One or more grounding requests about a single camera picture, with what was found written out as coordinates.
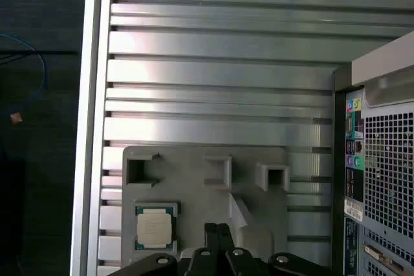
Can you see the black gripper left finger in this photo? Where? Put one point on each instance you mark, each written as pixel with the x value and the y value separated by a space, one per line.
pixel 211 237

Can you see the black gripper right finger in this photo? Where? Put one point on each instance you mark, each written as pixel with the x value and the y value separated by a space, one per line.
pixel 224 237

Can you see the silver green CPU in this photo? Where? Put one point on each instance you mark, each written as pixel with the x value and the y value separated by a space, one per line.
pixel 153 227

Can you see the white paper piece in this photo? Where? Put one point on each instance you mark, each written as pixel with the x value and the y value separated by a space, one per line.
pixel 237 211

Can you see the grey plastic parts rack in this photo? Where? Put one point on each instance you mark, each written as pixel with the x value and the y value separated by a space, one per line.
pixel 194 198

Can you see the dark grey PC case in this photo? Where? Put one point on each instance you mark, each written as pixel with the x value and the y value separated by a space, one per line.
pixel 388 159

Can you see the small orange scrap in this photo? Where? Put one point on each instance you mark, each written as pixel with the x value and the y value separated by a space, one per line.
pixel 16 118

